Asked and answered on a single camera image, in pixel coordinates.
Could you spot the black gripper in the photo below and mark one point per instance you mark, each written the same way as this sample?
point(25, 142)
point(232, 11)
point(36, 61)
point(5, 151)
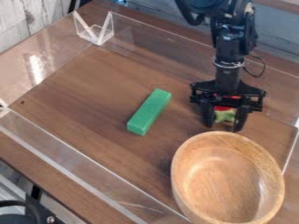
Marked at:
point(245, 99)

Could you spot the red plush toy green stem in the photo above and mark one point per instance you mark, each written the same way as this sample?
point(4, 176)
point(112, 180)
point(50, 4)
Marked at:
point(224, 114)

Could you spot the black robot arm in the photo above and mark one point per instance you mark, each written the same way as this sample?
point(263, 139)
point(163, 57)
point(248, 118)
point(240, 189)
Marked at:
point(232, 33)

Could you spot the green rectangular block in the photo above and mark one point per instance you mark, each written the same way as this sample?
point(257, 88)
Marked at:
point(148, 112)

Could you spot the oval wooden bowl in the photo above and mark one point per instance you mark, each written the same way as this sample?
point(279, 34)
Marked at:
point(227, 181)

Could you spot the black clamp with bolt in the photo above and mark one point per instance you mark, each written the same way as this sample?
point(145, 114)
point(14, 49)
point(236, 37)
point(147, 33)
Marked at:
point(38, 213)

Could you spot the clear acrylic back wall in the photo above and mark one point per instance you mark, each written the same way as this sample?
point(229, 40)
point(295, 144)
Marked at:
point(185, 58)

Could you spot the clear acrylic wall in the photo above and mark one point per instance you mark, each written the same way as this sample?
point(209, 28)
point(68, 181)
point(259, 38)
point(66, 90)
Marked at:
point(185, 58)
point(97, 195)

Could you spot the clear acrylic corner bracket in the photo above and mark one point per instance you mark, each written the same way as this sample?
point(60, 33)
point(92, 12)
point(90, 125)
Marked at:
point(96, 34)

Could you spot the clear acrylic front wall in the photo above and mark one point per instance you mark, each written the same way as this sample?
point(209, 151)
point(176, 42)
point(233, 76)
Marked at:
point(97, 195)

